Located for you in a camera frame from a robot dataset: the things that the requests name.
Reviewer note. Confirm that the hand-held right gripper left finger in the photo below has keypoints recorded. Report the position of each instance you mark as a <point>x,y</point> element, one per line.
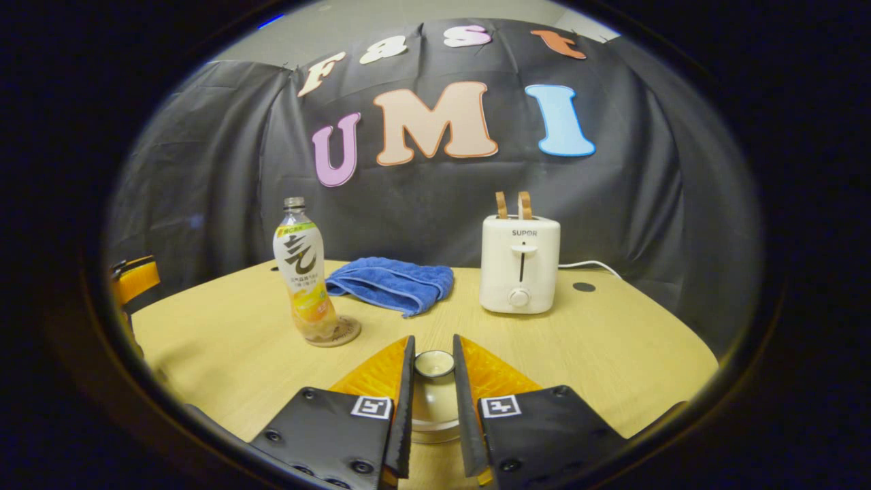
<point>340,435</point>

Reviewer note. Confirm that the bread slice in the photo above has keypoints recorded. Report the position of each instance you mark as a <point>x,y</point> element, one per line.
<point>501,204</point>
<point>524,204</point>

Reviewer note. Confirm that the clear water bottle orange label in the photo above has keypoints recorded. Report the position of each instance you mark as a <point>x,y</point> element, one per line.
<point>303,272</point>

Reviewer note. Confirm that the round cork coaster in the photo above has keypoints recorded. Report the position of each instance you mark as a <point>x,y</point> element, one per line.
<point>343,335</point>

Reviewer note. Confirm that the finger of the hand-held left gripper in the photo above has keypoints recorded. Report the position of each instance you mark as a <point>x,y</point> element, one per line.
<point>136,279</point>

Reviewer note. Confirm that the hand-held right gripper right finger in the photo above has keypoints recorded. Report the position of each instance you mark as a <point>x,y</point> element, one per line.
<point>537,435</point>

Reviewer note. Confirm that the white toaster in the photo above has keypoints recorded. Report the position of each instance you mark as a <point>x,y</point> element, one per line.
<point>520,272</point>

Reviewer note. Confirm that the cream teacup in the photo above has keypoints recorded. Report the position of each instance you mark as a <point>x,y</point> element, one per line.
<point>435,437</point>

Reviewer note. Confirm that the blue towel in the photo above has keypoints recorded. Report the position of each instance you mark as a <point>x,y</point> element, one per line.
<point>395,282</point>

